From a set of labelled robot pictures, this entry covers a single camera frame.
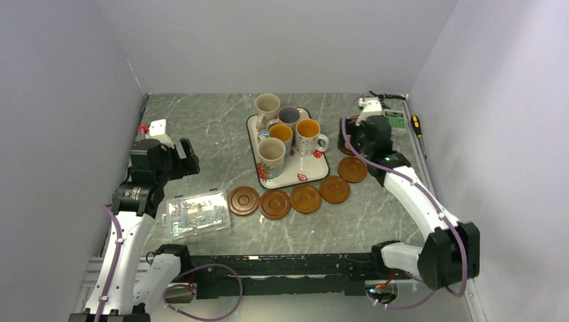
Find brown wooden coaster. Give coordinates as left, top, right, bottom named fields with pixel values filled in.
left=228, top=186, right=260, bottom=217
left=319, top=176, right=351, bottom=204
left=259, top=190, right=291, bottom=220
left=340, top=147, right=354, bottom=156
left=290, top=184, right=322, bottom=214
left=338, top=156, right=368, bottom=183

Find clear plastic parts box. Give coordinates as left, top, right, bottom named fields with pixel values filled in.
left=163, top=189, right=231, bottom=239

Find white mug orange inside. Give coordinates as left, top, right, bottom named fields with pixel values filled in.
left=295, top=119, right=329, bottom=156

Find cream patterned mug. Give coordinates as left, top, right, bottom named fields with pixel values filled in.
left=258, top=138, right=287, bottom=179

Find pink mug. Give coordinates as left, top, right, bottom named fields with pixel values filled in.
left=346, top=115, right=359, bottom=123

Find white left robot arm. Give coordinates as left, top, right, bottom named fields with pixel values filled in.
left=68, top=136, right=200, bottom=321

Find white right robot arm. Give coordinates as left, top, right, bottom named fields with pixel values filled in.
left=340, top=115, right=480, bottom=297

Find white green electronic device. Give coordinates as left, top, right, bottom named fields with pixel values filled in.
left=383, top=109, right=407, bottom=137

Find black pliers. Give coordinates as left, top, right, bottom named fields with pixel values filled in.
left=368, top=91, right=407, bottom=101

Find yellow black screwdriver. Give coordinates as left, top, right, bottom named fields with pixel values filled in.
left=410, top=115, right=427, bottom=159

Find white serving tray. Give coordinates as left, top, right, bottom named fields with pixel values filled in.
left=246, top=115, right=330, bottom=191

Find grey purple mug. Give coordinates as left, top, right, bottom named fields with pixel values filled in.
left=266, top=106, right=301, bottom=131

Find blue mug yellow inside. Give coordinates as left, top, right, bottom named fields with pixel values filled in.
left=257, top=124, right=293, bottom=150

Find cream mug outside tray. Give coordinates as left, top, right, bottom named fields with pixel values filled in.
left=255, top=93, right=280, bottom=130

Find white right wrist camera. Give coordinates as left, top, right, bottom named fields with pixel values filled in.
left=356, top=97, right=383, bottom=126

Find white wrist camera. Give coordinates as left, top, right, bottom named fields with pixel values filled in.
left=356, top=97, right=383, bottom=126
left=136, top=119, right=174, bottom=148

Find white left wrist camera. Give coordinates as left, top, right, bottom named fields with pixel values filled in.
left=136, top=119, right=174, bottom=148

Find aluminium frame rail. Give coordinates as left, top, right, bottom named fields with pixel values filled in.
left=402, top=100, right=436, bottom=197

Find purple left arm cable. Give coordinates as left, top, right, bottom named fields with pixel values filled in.
left=92, top=204, right=124, bottom=322

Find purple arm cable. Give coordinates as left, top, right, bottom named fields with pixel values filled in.
left=341, top=97, right=468, bottom=311
left=92, top=204, right=124, bottom=322

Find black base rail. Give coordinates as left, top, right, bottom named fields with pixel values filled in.
left=153, top=238, right=412, bottom=300

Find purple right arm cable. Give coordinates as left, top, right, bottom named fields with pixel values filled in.
left=341, top=97, right=468, bottom=311

